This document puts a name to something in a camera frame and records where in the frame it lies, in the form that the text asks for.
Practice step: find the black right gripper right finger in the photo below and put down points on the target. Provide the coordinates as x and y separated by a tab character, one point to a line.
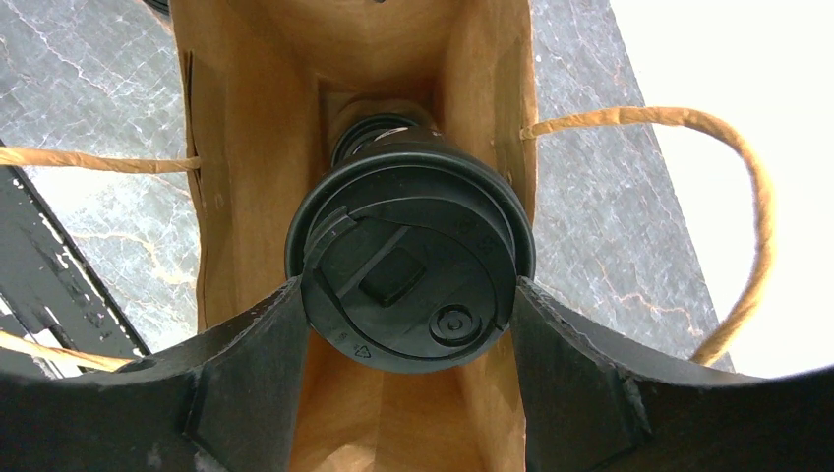
595	400

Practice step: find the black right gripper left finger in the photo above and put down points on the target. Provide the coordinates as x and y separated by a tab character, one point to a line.
224	400

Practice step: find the black plastic cup lid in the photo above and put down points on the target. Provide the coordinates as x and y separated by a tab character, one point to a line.
364	131
408	253

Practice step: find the brown paper bag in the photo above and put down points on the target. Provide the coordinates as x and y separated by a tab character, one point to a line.
269	88

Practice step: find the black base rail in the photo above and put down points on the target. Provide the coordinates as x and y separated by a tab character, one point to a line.
57	318

